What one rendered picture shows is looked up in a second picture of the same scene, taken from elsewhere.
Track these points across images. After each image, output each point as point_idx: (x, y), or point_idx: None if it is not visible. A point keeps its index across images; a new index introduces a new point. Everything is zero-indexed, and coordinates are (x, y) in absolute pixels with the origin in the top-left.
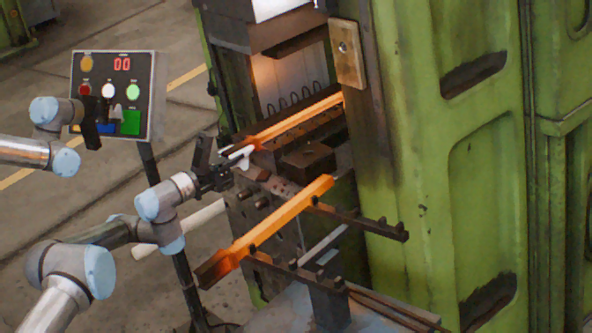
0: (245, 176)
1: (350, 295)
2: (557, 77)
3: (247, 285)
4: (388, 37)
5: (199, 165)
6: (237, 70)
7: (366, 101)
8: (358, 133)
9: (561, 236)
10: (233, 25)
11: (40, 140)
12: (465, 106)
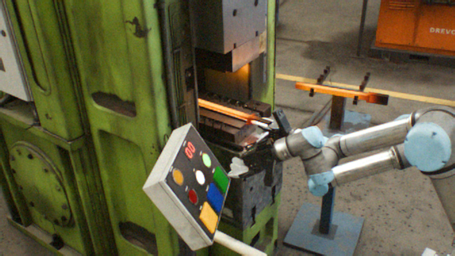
0: (260, 137)
1: (316, 123)
2: None
3: (244, 232)
4: (271, 15)
5: (289, 124)
6: (187, 114)
7: (261, 57)
8: (256, 80)
9: None
10: (252, 44)
11: (327, 154)
12: None
